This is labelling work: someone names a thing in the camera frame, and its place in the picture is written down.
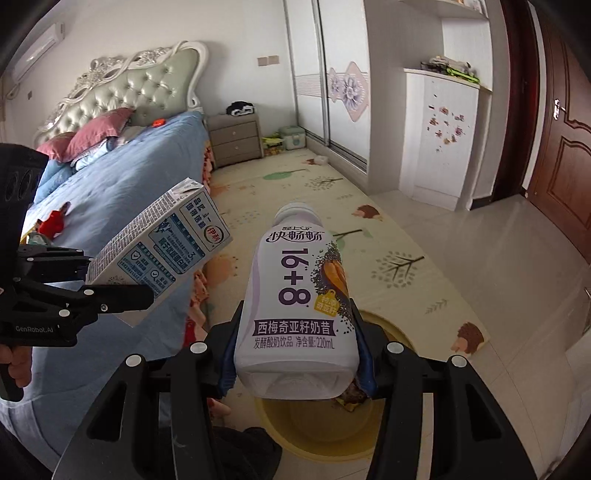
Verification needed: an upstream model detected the white air conditioner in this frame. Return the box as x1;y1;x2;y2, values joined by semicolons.
11;23;65;86

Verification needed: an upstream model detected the pile of green grey toys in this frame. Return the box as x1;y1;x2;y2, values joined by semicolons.
421;56;481;84

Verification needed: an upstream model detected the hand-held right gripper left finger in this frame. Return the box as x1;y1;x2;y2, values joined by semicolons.
53;300;245;480

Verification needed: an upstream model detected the yellow plastic bin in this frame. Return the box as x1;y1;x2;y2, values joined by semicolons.
254;309;419;464

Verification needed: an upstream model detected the bed with tufted headboard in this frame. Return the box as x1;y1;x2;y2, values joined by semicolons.
18;41;236;462

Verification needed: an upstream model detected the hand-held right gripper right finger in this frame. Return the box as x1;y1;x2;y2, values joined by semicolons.
351;300;539;480

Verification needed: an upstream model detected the white cabinet with flower stickers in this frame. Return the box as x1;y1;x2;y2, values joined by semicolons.
399;0;490;210

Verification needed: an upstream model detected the white blue milk carton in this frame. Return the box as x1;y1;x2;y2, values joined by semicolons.
84;178;233;298

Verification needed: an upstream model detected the light patterned quilt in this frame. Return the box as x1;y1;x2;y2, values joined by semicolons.
74;124;141;172

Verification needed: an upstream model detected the colourful snack wrapper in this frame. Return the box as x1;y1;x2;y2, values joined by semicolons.
335;378;371;411

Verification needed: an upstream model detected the white purple drink bottle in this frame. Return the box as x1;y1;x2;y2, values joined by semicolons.
233;203;361;400

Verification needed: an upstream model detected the printed play mat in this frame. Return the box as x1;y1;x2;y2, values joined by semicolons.
203;148;490;370

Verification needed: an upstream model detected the person's left hand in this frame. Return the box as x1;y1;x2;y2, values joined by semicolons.
0;344;32;369

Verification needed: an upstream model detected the white sliding door wardrobe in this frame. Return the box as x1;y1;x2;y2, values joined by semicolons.
284;0;370;174

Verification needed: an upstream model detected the grey nightstand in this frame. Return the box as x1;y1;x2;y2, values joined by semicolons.
206;113;264;168

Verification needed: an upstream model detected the red packet on bed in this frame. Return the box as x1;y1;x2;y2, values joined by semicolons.
37;203;72;239

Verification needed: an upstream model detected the small pink pillow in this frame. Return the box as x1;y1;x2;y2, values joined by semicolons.
36;131;77;160

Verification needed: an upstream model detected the person's dark clothing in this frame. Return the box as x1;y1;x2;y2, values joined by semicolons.
203;425;283;480

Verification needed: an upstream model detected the large pink pillow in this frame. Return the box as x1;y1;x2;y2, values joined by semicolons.
67;107;134;160

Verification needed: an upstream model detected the brown wooden door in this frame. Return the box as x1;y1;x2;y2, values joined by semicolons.
501;0;591;232

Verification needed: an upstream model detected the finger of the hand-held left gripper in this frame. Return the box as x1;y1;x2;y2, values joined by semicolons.
14;277;155;326
17;244;95;278

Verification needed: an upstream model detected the folded blue duvet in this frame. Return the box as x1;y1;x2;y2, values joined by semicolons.
34;157;78;204

